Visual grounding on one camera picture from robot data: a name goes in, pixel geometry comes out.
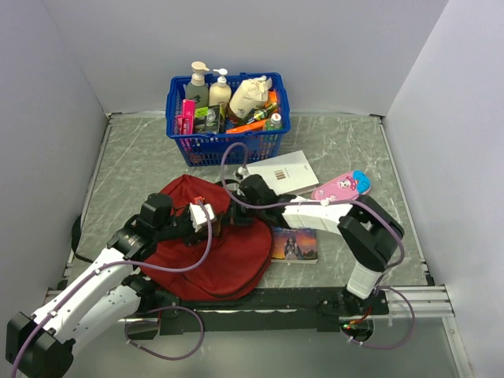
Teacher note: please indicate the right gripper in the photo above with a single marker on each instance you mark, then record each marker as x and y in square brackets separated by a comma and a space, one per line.
[236, 220]

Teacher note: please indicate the aluminium rail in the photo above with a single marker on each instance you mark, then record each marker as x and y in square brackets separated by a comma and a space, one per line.
[413, 303]

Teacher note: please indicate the white book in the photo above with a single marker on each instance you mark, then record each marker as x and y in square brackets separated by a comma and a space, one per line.
[286, 174]

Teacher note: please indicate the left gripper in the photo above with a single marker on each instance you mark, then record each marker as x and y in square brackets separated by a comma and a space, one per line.
[194, 231]

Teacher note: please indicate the beige paper bag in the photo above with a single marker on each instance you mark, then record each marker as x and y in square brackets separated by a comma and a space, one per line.
[251, 94]

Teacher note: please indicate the red backpack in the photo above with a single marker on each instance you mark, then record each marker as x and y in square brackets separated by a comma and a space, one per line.
[238, 257]

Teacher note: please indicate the pink cartoon pencil case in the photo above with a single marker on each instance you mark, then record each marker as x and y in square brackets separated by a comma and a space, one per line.
[348, 186]

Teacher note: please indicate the orange package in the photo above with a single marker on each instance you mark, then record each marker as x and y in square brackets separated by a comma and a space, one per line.
[242, 127]

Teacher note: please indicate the green drink bottle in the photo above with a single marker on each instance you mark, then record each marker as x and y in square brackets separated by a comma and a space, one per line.
[273, 123]

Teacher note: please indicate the black and green box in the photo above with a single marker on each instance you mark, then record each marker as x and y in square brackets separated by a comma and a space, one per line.
[209, 119]

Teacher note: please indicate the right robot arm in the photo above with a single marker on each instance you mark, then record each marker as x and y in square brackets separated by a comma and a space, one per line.
[373, 236]

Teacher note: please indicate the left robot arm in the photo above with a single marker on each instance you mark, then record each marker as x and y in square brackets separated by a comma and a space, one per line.
[45, 343]

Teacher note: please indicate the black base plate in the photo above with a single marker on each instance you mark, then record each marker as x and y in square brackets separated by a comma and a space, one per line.
[264, 309]

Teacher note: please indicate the cream pump bottle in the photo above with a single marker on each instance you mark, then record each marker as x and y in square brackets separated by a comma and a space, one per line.
[220, 93]

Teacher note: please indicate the grey pump bottle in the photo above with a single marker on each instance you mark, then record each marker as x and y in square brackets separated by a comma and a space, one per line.
[197, 89]

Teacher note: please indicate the blue Jane Eyre book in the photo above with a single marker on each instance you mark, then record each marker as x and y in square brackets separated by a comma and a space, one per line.
[295, 246]

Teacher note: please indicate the pink box in basket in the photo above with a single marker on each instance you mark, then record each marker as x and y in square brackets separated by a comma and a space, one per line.
[185, 121]

